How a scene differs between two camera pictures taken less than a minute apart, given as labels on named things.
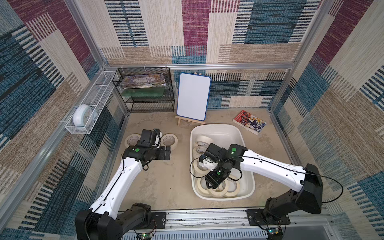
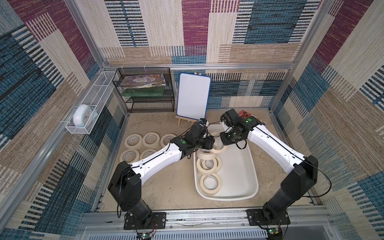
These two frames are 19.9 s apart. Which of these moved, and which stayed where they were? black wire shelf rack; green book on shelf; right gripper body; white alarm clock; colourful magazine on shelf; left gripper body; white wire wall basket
Moved: left gripper body; right gripper body
Stayed: black wire shelf rack; colourful magazine on shelf; white wire wall basket; white alarm clock; green book on shelf
